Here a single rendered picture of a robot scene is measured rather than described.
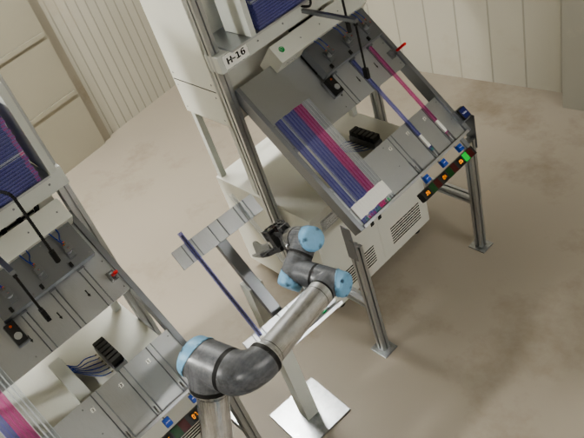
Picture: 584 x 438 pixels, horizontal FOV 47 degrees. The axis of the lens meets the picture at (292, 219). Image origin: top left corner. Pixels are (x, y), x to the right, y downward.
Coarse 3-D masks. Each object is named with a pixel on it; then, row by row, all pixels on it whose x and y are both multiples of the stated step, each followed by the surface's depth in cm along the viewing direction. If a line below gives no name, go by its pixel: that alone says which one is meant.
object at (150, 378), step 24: (168, 336) 221; (144, 360) 216; (168, 360) 218; (120, 384) 212; (144, 384) 214; (168, 384) 216; (96, 408) 208; (120, 408) 210; (144, 408) 212; (72, 432) 204; (96, 432) 206; (120, 432) 208
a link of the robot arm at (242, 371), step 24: (312, 288) 182; (336, 288) 184; (288, 312) 177; (312, 312) 178; (264, 336) 171; (288, 336) 171; (240, 360) 163; (264, 360) 164; (216, 384) 164; (240, 384) 162; (264, 384) 166
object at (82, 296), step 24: (96, 264) 222; (72, 288) 217; (96, 288) 219; (120, 288) 221; (48, 312) 213; (72, 312) 215; (96, 312) 217; (0, 336) 207; (48, 336) 211; (0, 360) 205; (24, 360) 207
